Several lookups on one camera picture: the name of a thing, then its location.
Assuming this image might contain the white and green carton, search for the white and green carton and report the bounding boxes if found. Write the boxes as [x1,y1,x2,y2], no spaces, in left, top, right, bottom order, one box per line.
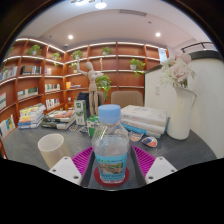
[73,99,88,126]

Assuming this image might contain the branched ceiling lamp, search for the branched ceiling lamp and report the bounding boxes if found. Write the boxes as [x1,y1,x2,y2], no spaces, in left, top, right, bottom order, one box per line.
[70,0,108,10]

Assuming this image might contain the beige chair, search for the beige chair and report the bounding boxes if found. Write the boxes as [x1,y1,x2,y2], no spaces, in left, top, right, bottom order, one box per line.
[110,90,144,109]

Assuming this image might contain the wooden artist mannequin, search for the wooden artist mannequin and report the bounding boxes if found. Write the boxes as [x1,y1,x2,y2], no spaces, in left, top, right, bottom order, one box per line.
[76,61,105,116]

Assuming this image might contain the clear blue-capped water bottle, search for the clear blue-capped water bottle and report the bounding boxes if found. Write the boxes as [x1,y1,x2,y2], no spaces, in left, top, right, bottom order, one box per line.
[91,104,130,184]

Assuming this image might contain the white pitcher vase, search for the white pitcher vase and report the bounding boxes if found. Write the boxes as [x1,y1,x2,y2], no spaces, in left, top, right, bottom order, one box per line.
[166,86,198,141]

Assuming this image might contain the cream paper cup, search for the cream paper cup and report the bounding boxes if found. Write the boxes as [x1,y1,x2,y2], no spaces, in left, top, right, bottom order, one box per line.
[37,133,73,169]

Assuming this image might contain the brown wooden shelf unit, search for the brown wooden shelf unit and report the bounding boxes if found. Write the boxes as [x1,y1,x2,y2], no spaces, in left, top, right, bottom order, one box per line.
[0,37,169,141]

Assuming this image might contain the colourful round badge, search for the colourful round badge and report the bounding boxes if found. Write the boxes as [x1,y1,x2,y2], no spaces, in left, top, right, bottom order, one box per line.
[141,135,158,148]
[128,131,144,143]

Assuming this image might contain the black ceiling track rail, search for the black ceiling track rail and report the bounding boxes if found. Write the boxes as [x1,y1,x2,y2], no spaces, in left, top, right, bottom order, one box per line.
[181,41,214,54]

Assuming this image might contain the dark chair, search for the dark chair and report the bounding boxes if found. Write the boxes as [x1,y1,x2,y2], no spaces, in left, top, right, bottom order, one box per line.
[77,90,106,109]

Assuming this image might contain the stack of colourful books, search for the stack of colourful books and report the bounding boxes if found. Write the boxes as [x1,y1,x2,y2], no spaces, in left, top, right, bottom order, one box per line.
[17,103,47,130]

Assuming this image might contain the stack of dark books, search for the stack of dark books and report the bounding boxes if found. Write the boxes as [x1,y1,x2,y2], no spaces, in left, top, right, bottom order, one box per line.
[41,109,77,131]

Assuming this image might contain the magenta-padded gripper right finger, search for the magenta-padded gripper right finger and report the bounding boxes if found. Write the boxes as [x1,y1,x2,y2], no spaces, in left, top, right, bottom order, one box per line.
[130,145,178,188]

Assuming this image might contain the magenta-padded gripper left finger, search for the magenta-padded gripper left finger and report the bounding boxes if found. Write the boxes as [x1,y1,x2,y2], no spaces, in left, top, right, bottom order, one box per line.
[48,145,98,188]

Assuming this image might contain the flat round red coaster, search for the flat round red coaster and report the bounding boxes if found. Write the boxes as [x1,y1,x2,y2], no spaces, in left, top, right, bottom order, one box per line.
[93,165,130,188]

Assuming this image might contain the ceiling air vent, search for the ceiling air vent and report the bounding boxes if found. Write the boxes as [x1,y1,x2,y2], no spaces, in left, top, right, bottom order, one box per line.
[119,9,148,17]

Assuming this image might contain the pink and white flowers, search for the pink and white flowers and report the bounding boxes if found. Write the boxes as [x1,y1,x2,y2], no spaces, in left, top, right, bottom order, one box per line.
[159,53,197,89]

